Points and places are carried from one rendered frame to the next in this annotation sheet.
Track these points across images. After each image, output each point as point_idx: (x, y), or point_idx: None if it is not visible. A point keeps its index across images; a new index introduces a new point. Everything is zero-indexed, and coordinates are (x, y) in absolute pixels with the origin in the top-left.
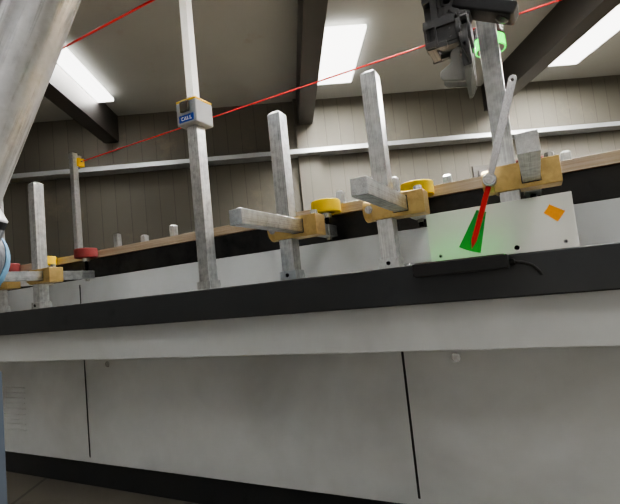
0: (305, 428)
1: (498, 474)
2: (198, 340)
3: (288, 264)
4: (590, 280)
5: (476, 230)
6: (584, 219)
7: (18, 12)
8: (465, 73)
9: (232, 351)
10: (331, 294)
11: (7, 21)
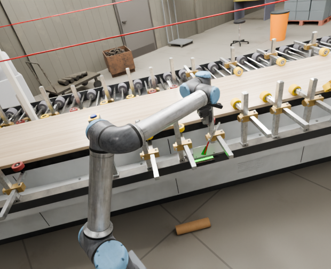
0: (144, 190)
1: (197, 182)
2: (115, 189)
3: (149, 165)
4: (228, 157)
5: (205, 150)
6: (219, 127)
7: (109, 175)
8: (209, 123)
9: (129, 188)
10: (166, 171)
11: (107, 179)
